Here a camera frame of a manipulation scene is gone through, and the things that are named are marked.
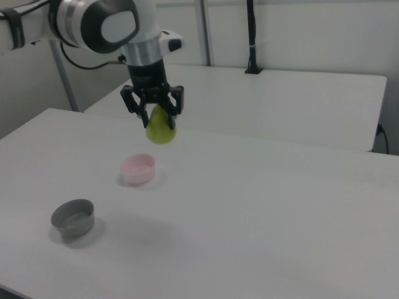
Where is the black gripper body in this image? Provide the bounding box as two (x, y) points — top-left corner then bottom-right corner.
(126, 58), (172, 105)

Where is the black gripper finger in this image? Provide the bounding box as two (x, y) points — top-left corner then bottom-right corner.
(161, 85), (186, 130)
(120, 85), (153, 130)

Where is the green pear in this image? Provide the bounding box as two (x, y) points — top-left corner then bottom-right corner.
(145, 104), (178, 145)

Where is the pink bowl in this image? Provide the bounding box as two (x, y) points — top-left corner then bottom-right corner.
(120, 153), (156, 187)

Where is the grey bowl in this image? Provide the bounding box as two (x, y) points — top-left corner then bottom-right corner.
(50, 199), (95, 239)

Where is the black pole with clamp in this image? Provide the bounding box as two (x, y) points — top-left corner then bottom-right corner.
(244, 0), (264, 75)

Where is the white side table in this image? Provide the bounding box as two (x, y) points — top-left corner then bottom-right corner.
(84, 64), (388, 154)

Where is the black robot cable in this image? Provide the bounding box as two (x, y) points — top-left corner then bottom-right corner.
(59, 40), (127, 71)

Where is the grey metal frame post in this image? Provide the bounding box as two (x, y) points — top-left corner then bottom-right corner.
(198, 0), (216, 67)
(49, 39), (79, 112)

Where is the black velcro cable strap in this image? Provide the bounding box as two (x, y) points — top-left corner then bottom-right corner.
(1, 7), (26, 50)

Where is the black cable by table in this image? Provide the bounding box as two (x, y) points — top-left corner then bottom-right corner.
(377, 123), (390, 155)

